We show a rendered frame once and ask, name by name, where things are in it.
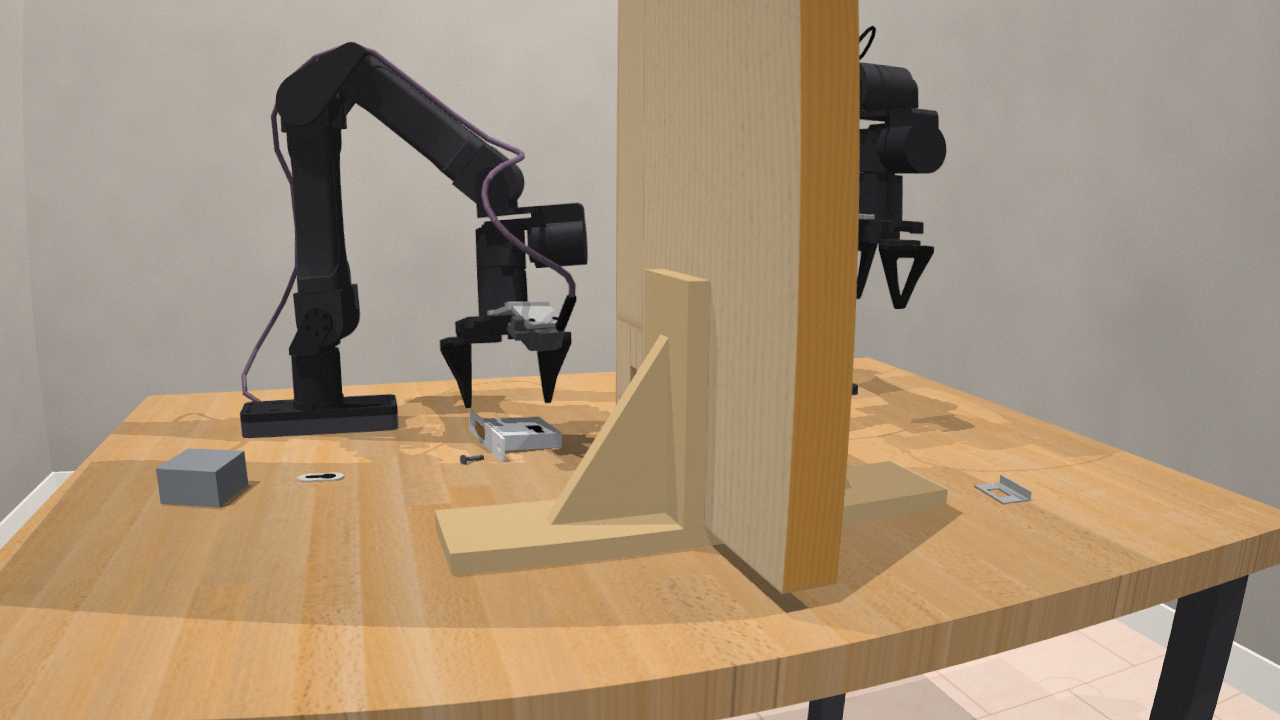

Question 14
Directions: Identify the tan wooden door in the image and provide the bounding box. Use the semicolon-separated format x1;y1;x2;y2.
435;0;948;594

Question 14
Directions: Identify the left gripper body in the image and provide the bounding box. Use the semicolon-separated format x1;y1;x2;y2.
858;172;924;246

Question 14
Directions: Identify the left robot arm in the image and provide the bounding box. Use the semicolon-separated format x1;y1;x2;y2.
859;61;946;182

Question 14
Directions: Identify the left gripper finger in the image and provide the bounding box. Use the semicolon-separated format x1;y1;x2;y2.
878;245;934;309
858;241;878;299

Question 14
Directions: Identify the grey metal bracket with rectangular hole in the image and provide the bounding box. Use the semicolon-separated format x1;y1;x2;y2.
974;475;1032;503

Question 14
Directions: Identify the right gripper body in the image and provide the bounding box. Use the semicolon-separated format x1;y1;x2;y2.
440;266;559;345

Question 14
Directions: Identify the grey mortise lock with keyhole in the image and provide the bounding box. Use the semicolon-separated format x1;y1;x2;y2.
468;409;562;462

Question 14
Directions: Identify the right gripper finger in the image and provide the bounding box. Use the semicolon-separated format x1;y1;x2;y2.
538;337;572;404
440;341;472;407

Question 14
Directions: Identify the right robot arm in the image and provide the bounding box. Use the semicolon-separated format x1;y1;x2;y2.
239;42;588;423

